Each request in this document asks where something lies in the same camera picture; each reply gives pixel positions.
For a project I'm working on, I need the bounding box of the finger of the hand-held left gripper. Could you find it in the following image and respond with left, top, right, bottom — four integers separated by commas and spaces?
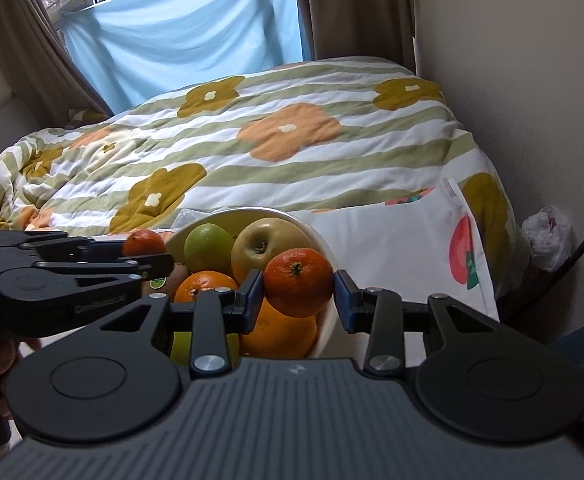
32, 254, 174, 281
19, 237, 127, 262

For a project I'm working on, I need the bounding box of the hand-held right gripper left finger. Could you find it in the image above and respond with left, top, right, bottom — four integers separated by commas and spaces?
72, 269, 264, 380

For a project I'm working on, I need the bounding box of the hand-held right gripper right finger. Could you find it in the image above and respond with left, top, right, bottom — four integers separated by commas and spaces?
335, 269, 510, 378

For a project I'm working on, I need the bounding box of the small red-orange tomato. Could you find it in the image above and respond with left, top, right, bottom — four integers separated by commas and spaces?
122, 229, 169, 257

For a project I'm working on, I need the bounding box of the brown kiwi with green sticker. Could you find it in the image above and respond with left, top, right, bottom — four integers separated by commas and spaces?
142, 262, 190, 303

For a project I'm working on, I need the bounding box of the large orange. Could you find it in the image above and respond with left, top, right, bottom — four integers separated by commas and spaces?
239, 297, 319, 358

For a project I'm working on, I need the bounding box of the small mandarin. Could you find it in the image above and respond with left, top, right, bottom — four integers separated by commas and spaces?
263, 248, 335, 318

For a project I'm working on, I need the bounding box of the large green apple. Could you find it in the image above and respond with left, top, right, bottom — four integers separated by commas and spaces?
183, 223, 235, 275

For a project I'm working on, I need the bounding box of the white ceramic bowl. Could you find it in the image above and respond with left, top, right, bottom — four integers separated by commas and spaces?
164, 206, 338, 361

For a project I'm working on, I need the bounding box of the large yellow apple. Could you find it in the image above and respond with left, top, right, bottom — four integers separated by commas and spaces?
231, 217, 313, 286

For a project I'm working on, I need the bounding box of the medium orange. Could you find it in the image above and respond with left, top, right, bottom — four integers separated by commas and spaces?
173, 270, 240, 306

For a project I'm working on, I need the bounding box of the white persimmon print cloth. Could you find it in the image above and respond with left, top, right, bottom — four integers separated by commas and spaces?
147, 177, 503, 361

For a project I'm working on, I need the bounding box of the floral striped blanket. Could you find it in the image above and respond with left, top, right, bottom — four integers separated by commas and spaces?
0, 55, 533, 311

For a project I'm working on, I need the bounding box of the white plastic bag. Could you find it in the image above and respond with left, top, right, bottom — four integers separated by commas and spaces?
522, 205, 575, 273

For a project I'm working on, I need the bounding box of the brown curtain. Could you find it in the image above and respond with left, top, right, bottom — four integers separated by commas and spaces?
287, 0, 420, 73
0, 0, 115, 126

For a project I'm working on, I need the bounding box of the light blue hanging cloth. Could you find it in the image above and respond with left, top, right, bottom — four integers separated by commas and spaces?
61, 0, 304, 113

